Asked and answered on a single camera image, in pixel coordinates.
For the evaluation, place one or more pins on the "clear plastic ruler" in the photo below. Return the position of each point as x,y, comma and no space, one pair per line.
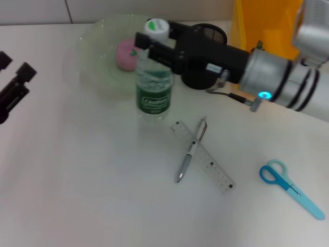
214,171

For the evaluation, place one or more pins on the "pink peach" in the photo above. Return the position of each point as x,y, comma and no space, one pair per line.
124,60

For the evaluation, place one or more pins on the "green glass fruit plate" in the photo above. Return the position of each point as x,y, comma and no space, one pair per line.
97,51

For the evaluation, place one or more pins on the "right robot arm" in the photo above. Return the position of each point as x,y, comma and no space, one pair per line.
295,85

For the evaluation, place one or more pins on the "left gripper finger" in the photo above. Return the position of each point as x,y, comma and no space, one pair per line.
4,60
24,73

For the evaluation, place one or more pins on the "clear water bottle green label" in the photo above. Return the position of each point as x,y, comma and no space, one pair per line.
154,97

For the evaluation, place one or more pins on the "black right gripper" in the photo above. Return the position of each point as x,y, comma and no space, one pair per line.
205,51

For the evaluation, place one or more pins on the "blue plastic scissors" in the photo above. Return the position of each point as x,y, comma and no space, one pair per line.
308,204

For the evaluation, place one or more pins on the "silver grey pen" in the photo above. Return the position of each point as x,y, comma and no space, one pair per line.
185,162

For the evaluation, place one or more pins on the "black mesh pen holder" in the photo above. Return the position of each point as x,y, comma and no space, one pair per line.
198,82

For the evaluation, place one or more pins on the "yellow plastic storage bin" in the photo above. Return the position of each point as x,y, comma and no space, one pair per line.
270,25

